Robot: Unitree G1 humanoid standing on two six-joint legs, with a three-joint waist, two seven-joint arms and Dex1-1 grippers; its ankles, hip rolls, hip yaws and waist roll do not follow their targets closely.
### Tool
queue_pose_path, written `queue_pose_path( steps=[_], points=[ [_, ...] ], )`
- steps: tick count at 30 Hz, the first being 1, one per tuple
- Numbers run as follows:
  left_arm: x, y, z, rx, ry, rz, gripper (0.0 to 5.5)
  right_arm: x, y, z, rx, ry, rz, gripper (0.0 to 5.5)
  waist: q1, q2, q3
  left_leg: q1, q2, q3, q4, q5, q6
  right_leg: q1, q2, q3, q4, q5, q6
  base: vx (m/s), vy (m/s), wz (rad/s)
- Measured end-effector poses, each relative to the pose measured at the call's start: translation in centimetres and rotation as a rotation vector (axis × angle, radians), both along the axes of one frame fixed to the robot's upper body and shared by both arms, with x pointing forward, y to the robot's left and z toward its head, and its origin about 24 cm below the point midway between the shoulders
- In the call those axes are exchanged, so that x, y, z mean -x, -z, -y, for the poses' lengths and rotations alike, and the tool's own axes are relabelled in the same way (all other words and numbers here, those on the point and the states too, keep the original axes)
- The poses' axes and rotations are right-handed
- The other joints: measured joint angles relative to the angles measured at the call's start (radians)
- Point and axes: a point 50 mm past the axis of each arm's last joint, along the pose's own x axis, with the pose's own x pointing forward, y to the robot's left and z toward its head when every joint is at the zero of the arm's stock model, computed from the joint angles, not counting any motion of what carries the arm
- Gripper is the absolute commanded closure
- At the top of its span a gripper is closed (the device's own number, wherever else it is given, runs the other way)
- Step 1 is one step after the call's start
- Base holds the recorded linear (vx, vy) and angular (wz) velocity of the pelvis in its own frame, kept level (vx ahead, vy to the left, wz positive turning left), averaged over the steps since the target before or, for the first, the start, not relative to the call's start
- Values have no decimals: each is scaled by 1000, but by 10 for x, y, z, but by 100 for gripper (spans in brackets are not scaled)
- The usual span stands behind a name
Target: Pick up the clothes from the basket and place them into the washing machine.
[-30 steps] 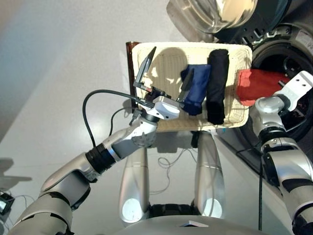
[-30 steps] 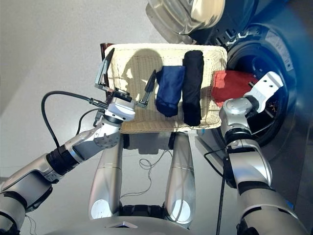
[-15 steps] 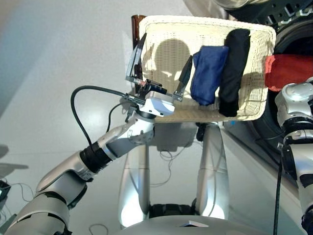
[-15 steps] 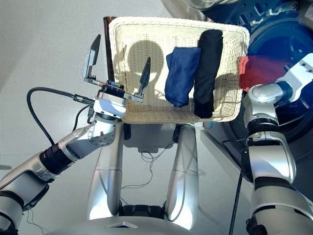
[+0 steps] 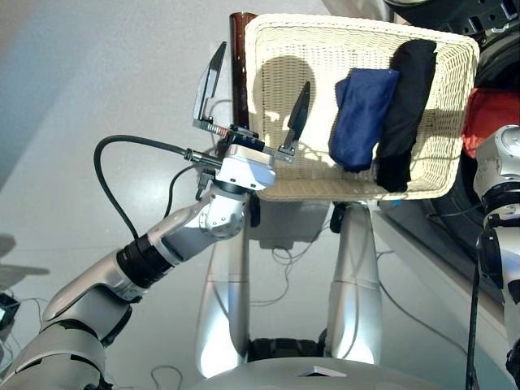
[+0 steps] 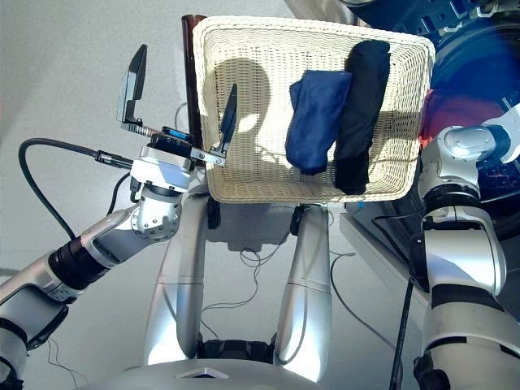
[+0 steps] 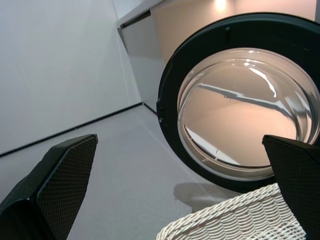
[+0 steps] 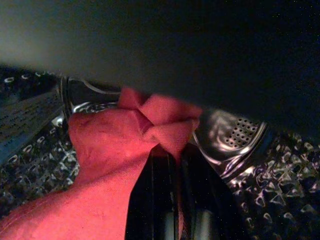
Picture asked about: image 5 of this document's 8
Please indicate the black robot pelvis joint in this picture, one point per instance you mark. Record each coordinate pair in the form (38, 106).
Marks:
(284, 347)

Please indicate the small black box device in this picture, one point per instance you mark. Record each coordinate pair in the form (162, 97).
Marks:
(6, 310)

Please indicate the silver robot leg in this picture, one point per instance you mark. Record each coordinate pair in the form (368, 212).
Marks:
(353, 284)
(223, 308)

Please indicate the dark brown basket stand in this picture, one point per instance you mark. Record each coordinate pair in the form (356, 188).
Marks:
(239, 61)

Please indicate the round glass washer door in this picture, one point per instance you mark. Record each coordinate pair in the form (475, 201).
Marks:
(426, 10)

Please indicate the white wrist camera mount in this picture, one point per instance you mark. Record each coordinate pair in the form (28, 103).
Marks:
(243, 166)

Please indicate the silver robot torso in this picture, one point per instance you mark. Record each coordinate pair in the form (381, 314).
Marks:
(284, 378)

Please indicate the red cloth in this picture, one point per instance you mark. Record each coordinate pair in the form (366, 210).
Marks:
(487, 118)

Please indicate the grey front-loading washing machine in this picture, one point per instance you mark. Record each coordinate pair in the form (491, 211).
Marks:
(499, 69)

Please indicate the black cloth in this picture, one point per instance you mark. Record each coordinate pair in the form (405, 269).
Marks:
(406, 101)

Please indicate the pale woven laundry basket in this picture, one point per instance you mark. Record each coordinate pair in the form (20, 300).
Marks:
(325, 48)

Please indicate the navy blue cloth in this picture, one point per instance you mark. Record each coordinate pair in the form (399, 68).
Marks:
(357, 122)

